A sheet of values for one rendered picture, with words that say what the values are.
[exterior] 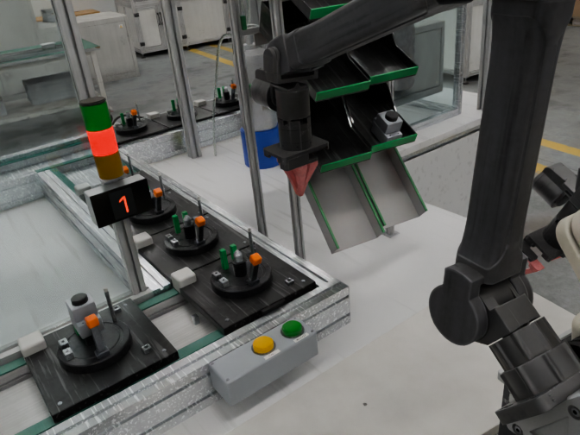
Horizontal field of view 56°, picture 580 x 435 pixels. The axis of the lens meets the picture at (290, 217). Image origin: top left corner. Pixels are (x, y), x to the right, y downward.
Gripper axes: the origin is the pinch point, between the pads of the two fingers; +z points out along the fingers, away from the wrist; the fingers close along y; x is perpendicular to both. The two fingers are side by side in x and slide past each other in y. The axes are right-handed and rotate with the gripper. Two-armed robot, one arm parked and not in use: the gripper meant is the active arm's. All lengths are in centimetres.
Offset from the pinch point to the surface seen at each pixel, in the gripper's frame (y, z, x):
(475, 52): -466, 103, -303
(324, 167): -15.3, 3.9, -11.6
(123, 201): 24.1, 3.8, -27.9
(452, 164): -131, 57, -66
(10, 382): 55, 33, -26
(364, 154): -25.6, 3.3, -9.7
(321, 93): -15.8, -12.4, -11.9
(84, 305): 39.1, 15.7, -16.5
